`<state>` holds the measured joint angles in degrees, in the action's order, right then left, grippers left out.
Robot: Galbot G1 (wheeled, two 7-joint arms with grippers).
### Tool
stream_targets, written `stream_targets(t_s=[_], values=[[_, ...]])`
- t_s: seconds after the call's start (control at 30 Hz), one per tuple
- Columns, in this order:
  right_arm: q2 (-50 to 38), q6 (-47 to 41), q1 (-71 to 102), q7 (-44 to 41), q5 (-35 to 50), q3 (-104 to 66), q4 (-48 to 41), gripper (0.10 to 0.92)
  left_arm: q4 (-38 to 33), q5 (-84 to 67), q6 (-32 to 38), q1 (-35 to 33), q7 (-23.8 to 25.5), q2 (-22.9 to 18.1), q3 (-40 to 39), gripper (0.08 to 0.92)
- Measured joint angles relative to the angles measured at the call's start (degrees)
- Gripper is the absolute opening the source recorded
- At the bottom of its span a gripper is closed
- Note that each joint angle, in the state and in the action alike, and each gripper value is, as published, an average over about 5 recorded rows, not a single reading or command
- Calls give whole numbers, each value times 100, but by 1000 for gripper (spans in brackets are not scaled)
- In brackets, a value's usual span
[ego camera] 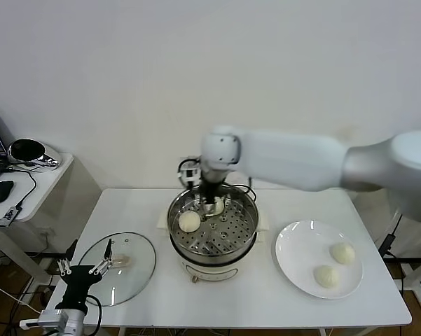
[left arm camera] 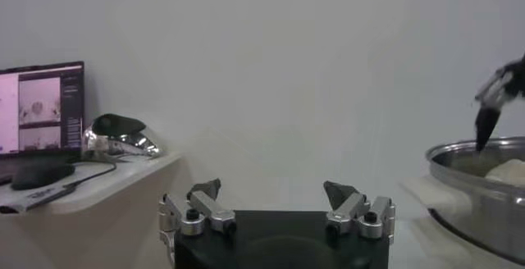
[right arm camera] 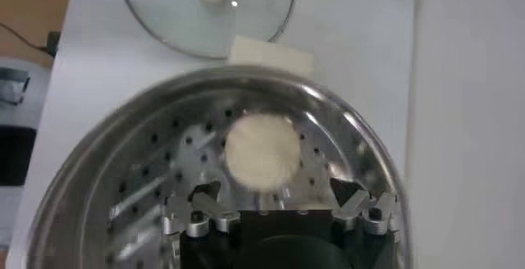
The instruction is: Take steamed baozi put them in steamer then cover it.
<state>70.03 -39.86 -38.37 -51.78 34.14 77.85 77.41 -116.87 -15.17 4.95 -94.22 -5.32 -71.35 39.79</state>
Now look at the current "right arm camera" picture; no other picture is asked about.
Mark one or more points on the round glass pot lid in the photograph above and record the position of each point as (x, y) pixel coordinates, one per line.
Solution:
(184, 20)

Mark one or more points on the cream electric cooker pot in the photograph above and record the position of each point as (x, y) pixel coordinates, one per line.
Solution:
(270, 55)

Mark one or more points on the white grey robot base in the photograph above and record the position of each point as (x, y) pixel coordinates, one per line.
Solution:
(20, 110)

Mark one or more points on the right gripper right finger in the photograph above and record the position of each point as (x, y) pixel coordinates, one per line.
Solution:
(361, 213)

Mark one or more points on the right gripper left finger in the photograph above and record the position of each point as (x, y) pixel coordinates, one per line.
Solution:
(215, 211)

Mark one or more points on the white steamed baozi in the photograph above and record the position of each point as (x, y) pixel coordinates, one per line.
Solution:
(262, 151)

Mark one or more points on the perforated steel steamer basket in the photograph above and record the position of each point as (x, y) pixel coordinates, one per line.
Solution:
(102, 151)

